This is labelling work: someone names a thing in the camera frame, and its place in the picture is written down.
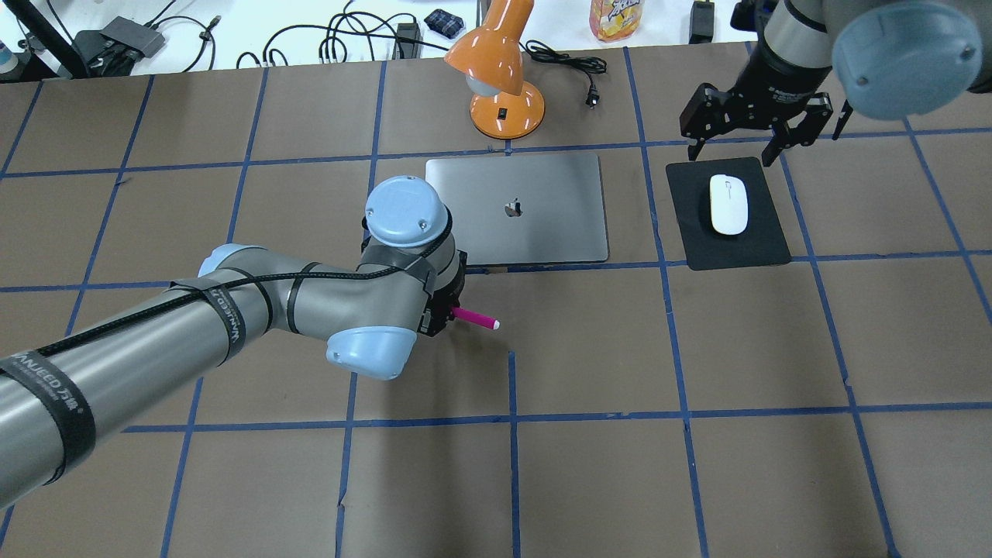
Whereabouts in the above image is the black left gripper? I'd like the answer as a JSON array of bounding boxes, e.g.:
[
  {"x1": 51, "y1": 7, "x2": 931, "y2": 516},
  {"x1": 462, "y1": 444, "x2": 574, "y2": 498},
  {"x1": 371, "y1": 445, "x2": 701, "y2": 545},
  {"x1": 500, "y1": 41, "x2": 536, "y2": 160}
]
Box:
[{"x1": 418, "y1": 250, "x2": 468, "y2": 338}]

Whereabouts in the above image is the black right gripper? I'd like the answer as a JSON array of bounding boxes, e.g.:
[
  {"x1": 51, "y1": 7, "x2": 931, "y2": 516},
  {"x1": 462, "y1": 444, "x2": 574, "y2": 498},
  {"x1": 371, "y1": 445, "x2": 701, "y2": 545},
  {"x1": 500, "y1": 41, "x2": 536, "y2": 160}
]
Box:
[{"x1": 680, "y1": 46, "x2": 833, "y2": 168}]

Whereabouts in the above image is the pink highlighter pen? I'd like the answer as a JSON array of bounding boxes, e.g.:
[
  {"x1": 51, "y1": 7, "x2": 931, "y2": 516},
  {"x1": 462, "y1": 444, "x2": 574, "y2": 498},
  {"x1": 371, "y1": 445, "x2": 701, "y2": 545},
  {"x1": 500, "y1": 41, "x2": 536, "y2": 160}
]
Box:
[{"x1": 451, "y1": 307, "x2": 501, "y2": 331}]

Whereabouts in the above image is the white computer mouse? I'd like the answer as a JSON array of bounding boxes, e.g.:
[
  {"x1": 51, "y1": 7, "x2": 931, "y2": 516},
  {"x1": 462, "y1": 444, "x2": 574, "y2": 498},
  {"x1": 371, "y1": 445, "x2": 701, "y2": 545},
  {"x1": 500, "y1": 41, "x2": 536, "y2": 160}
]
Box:
[{"x1": 708, "y1": 174, "x2": 749, "y2": 236}]

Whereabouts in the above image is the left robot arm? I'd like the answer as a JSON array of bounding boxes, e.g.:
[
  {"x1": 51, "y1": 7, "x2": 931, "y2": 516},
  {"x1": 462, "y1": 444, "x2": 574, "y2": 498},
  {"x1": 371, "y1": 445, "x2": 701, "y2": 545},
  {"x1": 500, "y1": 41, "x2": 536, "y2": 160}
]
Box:
[{"x1": 2, "y1": 174, "x2": 467, "y2": 505}]

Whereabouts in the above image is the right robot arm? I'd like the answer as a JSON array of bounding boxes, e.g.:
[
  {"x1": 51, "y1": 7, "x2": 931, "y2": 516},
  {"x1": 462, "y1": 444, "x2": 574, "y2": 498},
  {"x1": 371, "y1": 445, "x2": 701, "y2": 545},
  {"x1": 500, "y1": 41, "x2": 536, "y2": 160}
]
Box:
[{"x1": 679, "y1": 1, "x2": 991, "y2": 166}]

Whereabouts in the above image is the black mousepad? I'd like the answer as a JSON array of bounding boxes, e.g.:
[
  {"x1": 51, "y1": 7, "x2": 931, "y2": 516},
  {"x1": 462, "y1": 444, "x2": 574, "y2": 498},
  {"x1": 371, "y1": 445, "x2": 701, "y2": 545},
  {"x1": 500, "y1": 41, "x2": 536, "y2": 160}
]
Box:
[{"x1": 665, "y1": 157, "x2": 791, "y2": 271}]

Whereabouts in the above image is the black power adapter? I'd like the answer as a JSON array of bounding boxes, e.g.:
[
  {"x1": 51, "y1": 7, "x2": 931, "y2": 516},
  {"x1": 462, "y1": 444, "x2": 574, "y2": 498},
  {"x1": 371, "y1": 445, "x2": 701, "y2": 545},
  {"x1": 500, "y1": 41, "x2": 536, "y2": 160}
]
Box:
[{"x1": 687, "y1": 1, "x2": 715, "y2": 45}]

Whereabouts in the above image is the silver laptop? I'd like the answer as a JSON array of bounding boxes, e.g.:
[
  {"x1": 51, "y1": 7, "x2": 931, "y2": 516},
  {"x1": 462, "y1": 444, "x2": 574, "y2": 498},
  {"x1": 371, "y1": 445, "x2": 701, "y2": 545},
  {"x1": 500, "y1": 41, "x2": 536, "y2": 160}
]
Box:
[{"x1": 425, "y1": 152, "x2": 609, "y2": 267}]

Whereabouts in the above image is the yellow drink bottle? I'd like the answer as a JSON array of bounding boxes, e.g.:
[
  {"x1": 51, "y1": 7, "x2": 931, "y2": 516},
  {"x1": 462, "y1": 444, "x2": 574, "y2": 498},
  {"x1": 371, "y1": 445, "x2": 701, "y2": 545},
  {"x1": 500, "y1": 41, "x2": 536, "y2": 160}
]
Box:
[{"x1": 588, "y1": 0, "x2": 644, "y2": 43}]

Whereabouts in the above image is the orange desk lamp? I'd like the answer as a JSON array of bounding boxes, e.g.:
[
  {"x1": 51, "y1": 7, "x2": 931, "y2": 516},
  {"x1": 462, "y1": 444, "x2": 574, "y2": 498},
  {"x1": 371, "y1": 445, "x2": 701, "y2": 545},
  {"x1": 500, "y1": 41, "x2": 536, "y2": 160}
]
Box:
[{"x1": 443, "y1": 1, "x2": 546, "y2": 140}]

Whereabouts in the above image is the dark blue pouch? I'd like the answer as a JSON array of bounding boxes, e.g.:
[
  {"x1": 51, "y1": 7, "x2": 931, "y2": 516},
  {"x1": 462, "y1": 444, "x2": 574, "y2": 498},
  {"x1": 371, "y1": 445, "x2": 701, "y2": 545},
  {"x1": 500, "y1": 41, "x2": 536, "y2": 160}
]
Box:
[{"x1": 424, "y1": 9, "x2": 465, "y2": 40}]

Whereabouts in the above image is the lamp power cable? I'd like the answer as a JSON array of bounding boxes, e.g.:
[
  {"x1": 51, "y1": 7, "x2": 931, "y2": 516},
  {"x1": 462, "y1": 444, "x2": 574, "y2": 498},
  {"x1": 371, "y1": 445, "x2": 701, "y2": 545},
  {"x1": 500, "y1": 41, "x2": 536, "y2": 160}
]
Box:
[{"x1": 525, "y1": 40, "x2": 608, "y2": 109}]

